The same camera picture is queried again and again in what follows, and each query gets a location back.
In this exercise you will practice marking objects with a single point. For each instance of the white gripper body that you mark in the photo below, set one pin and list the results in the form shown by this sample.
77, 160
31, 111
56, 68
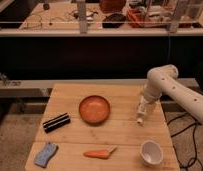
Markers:
150, 95

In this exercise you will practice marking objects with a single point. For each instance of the white bottle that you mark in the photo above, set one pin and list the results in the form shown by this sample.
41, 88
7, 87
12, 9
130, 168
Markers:
142, 110

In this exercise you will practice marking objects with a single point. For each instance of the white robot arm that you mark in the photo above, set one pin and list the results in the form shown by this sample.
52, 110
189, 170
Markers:
162, 80

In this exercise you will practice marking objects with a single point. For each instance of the orange ceramic bowl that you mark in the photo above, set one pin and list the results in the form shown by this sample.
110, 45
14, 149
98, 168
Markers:
94, 109

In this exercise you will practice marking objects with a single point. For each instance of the white cup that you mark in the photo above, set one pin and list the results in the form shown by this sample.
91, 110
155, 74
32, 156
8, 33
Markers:
151, 153

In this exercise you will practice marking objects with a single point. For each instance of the orange container on bench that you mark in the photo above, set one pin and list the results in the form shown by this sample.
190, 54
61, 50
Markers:
135, 18

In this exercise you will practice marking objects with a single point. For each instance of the orange toy carrot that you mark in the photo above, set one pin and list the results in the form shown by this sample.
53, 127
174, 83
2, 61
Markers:
100, 154

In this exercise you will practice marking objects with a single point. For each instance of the black tray on bench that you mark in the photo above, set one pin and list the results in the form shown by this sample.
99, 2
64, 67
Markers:
114, 20

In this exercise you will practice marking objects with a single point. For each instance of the black striped box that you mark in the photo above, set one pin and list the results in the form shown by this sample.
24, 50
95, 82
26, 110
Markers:
56, 122

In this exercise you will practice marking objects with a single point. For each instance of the blue sponge cloth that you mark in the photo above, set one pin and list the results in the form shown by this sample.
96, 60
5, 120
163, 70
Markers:
42, 157

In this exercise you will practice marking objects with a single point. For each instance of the metal post right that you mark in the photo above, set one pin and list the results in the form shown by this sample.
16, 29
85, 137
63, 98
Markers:
176, 16

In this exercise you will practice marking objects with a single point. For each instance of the metal post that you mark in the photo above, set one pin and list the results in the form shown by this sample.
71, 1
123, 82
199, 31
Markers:
176, 16
81, 7

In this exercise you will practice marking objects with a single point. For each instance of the metal post left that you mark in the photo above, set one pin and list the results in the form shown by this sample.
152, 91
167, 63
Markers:
81, 7

